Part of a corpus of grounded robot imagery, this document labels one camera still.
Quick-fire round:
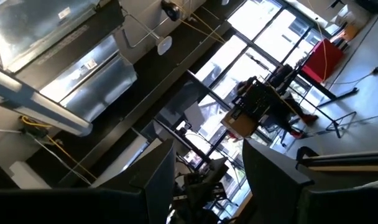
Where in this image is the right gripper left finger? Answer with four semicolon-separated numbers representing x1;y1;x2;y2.
0;138;177;224

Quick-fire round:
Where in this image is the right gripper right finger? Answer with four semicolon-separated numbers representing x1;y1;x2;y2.
235;138;378;224

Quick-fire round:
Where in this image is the brown cardboard box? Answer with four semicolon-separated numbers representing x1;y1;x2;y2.
220;108;260;139

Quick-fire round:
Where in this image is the black floor stand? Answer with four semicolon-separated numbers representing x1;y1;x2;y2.
325;111;357;139

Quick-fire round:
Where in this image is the black office chair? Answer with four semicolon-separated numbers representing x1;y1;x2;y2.
232;77;289;125

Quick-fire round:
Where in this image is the person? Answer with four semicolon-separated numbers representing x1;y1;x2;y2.
269;63;320;139

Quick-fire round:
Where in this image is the black desk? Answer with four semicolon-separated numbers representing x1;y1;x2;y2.
260;67;360;108

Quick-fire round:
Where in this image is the long ceiling light fixture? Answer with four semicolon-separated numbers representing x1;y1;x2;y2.
0;65;93;138

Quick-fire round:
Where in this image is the red storage bin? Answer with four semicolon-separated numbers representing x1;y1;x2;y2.
300;37;344;84

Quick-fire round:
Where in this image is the black round ceiling device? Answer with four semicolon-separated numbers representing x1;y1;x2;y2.
160;0;181;22

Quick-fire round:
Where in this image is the white wall box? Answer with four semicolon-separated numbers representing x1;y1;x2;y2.
8;161;52;190

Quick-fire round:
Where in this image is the yellow ceiling cable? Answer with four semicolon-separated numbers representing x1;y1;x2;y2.
19;114;98;180
176;2;227;44

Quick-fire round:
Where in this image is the dark window frame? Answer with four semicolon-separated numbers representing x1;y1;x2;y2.
154;0;339;224

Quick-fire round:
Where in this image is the yellow hanging cable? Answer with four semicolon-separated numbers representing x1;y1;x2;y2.
307;0;329;83

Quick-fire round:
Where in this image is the white wireless access point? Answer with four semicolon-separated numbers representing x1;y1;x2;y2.
157;35;173;56

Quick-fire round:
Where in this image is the large silver air duct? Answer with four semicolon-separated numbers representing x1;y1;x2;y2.
0;0;101;74

